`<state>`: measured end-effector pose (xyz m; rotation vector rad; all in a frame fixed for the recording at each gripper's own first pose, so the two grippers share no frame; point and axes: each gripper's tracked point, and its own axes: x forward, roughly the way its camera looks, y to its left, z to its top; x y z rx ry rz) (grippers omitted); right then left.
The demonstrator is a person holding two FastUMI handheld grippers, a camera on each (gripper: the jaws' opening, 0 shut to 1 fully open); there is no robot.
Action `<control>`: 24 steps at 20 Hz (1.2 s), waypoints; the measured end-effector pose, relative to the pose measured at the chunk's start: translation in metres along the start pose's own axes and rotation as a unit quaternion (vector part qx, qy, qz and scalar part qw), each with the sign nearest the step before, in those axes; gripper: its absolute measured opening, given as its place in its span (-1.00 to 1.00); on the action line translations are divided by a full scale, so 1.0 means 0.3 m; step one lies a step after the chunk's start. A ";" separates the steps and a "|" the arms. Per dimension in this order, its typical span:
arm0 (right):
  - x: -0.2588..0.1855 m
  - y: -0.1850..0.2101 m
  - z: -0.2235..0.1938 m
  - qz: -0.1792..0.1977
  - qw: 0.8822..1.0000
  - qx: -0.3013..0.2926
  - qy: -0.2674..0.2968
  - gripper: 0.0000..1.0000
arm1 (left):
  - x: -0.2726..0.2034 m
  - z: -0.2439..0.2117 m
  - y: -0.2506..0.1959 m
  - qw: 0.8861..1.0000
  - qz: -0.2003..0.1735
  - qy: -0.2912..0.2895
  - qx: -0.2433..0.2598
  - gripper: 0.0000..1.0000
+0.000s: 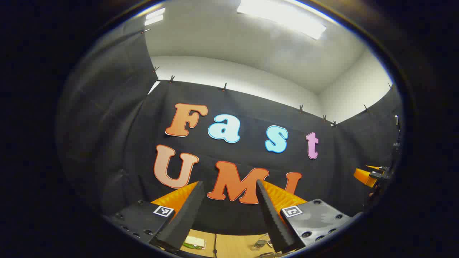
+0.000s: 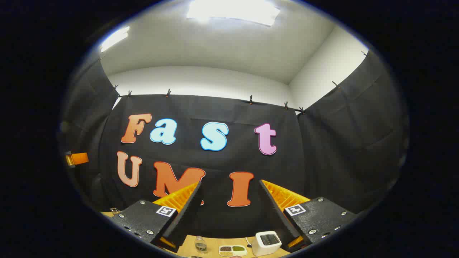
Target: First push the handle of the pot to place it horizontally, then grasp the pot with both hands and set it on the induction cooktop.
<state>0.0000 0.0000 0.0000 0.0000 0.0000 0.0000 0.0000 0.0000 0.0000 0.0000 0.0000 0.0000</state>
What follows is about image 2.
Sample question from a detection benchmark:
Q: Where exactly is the small ceiling light panel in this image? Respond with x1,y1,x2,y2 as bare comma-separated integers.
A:
100,26,130,53

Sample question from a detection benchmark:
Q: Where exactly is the row of black cloth clips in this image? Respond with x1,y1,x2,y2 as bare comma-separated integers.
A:
99,50,370,115

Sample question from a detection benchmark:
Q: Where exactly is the clear plastic water bottle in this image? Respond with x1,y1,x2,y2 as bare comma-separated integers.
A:
195,235,208,254

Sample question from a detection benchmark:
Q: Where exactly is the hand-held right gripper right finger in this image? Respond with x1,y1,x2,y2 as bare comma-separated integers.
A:
259,179,359,253

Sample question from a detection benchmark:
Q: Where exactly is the white box-shaped appliance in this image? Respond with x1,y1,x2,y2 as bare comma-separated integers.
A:
251,231,282,256

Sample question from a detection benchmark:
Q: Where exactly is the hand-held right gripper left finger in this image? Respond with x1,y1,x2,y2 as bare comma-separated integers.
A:
109,181,203,253

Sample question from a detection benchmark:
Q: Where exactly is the large ceiling light panel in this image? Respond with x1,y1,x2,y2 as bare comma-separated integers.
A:
186,0,281,27

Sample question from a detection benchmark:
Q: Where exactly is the white divided tray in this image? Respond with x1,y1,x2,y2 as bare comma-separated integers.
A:
219,245,248,257

